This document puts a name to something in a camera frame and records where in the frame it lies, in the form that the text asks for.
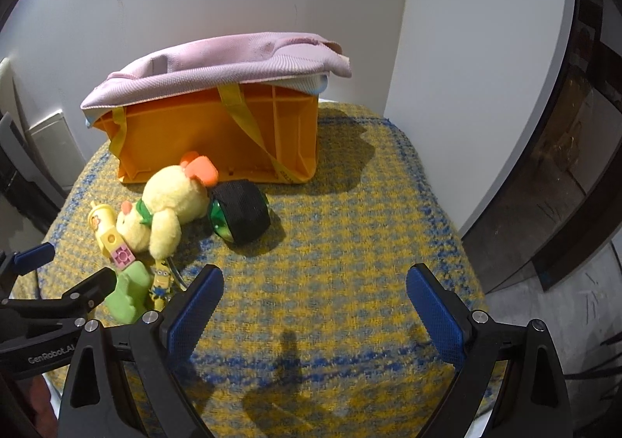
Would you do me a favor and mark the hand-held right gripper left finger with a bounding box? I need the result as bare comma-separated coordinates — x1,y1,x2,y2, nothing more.
58,264,225,438

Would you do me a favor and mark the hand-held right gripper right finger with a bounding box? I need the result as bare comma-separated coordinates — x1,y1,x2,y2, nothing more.
405,263,570,438

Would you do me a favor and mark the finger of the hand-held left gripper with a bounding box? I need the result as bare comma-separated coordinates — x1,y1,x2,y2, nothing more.
0,267,118,322
0,244,56,294

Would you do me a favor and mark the green toy figure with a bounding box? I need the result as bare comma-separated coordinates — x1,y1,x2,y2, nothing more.
100,262,152,325

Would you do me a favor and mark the pink toy block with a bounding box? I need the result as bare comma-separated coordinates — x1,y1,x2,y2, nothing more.
111,245,135,270

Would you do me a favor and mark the small yellow cartoon figure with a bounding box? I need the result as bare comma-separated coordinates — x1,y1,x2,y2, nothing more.
148,263,174,311

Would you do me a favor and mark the yellow toy bottle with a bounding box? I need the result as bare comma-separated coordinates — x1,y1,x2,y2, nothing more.
87,201,128,258

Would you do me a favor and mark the yellow plush duck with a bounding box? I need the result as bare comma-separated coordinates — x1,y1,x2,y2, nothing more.
115,152,219,259

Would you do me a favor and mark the black and green toy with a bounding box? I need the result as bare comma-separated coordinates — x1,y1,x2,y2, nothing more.
207,180,272,244

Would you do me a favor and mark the orange plastic bin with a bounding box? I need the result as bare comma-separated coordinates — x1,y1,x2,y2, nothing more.
92,81,320,185

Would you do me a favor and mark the pink cloth bag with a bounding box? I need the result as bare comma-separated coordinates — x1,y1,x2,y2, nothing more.
80,31,352,128

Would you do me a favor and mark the yellow and blue woven blanket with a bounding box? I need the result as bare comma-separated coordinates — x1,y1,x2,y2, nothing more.
12,100,487,438

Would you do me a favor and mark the dark wooden furniture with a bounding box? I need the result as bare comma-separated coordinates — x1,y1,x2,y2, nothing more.
461,0,622,293

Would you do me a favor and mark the dark grey chair frame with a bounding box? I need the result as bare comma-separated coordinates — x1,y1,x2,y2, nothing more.
0,112,66,230

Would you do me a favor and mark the yellow fabric strap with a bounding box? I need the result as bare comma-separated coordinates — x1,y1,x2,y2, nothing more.
217,83,298,182
109,106,128,158

